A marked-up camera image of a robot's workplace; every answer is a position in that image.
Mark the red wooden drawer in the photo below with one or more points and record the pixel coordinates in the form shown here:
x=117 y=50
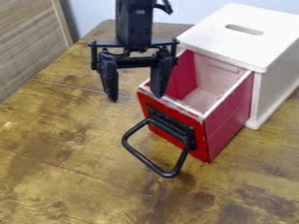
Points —
x=208 y=98

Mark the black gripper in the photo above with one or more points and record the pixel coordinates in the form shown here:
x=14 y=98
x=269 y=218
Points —
x=133 y=36

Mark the black metal drawer handle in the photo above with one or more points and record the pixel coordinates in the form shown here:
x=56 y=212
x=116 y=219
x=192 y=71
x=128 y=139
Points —
x=160 y=141

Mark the white wooden cabinet box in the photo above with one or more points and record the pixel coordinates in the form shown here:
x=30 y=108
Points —
x=259 y=40

